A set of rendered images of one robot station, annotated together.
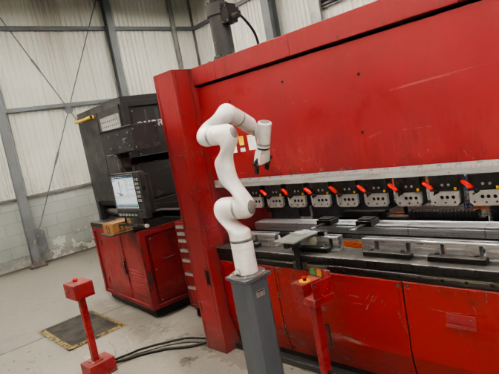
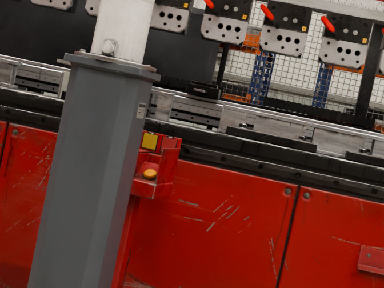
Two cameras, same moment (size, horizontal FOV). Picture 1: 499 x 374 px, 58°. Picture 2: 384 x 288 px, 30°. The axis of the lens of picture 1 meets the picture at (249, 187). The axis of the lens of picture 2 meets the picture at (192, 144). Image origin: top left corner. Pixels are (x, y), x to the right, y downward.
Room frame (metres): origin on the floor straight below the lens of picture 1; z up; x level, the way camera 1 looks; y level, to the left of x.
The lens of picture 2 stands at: (0.96, 1.01, 0.94)
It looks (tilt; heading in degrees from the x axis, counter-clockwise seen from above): 3 degrees down; 319
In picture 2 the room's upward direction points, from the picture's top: 12 degrees clockwise
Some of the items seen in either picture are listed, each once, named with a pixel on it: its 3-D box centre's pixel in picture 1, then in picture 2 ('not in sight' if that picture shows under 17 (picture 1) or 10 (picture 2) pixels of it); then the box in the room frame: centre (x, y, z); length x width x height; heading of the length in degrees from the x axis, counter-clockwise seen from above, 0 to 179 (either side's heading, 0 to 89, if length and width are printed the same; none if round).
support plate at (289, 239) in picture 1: (295, 237); (94, 68); (2.96, -0.24, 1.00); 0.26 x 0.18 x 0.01; 134
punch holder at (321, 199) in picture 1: (323, 193); (169, 6); (2.94, -0.47, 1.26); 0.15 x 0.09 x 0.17; 44
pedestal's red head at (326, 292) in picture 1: (311, 286); (137, 160); (2.67, -0.27, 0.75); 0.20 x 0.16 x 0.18; 33
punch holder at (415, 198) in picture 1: (410, 190); (344, 41); (2.51, -0.89, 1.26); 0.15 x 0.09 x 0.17; 44
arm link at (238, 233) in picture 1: (232, 219); not in sight; (2.36, 0.12, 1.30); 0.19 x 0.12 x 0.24; 55
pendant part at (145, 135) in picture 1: (137, 179); not in sight; (3.63, 0.87, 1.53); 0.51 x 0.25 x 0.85; 43
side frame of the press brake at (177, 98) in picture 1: (228, 205); not in sight; (3.88, 0.21, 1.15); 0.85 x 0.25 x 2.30; 134
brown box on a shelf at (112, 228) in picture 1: (115, 226); not in sight; (4.48, 1.39, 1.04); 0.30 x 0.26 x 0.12; 38
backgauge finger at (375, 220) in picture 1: (361, 223); (202, 89); (2.93, -0.69, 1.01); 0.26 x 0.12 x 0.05; 134
